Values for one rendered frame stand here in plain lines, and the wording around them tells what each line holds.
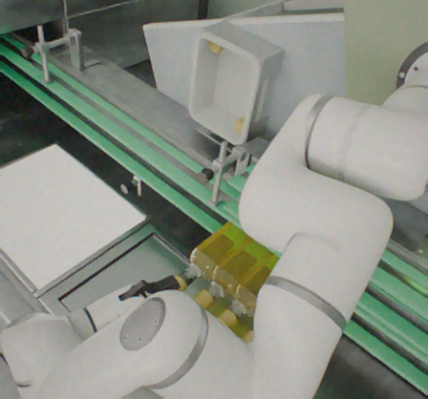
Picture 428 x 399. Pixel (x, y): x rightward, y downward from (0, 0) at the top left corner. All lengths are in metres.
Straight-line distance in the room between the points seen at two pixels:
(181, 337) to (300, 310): 0.10
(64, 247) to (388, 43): 0.81
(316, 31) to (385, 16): 0.18
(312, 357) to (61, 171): 1.00
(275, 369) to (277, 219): 0.14
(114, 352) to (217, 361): 0.09
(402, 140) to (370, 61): 0.33
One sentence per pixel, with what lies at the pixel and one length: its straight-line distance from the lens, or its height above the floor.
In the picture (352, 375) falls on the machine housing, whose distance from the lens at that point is 1.04.
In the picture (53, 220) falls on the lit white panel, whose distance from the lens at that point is 1.15.
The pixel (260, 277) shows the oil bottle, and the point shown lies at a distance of 0.87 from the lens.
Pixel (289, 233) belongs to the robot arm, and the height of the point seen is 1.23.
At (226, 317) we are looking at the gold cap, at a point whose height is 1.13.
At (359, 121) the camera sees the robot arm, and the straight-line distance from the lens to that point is 0.48.
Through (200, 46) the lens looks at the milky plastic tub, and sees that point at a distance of 0.98.
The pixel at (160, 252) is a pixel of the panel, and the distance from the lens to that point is 1.07.
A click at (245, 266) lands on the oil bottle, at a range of 0.87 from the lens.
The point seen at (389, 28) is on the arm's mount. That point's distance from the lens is 0.76.
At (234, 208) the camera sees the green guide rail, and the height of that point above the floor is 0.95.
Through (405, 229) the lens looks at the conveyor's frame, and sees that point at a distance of 0.89.
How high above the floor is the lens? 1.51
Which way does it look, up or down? 38 degrees down
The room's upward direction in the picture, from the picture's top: 124 degrees counter-clockwise
